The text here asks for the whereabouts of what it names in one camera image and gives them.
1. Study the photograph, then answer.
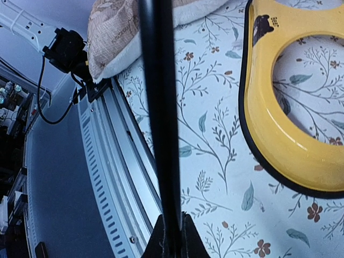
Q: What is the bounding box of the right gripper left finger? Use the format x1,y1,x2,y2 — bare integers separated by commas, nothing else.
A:
143,215,167,258

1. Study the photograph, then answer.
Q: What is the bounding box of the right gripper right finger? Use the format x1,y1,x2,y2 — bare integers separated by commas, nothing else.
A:
181,212,210,258

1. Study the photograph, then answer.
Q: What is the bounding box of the black tent pole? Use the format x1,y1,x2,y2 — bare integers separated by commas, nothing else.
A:
138,1,182,257

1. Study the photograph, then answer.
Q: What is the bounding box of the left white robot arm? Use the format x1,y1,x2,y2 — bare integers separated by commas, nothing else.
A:
1,1,56,55

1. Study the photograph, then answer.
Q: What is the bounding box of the brown patterned pet cushion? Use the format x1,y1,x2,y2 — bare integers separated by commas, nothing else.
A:
87,0,226,83

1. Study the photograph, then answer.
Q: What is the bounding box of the yellow double bowl holder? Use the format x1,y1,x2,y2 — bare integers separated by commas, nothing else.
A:
238,1,343,199

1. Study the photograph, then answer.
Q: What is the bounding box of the front aluminium table rail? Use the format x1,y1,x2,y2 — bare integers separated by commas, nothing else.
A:
25,78,161,257

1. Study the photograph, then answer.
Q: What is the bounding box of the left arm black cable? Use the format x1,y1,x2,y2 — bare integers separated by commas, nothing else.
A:
36,55,78,125

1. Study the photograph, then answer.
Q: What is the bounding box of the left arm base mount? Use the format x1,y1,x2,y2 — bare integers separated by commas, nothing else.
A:
42,28,112,103

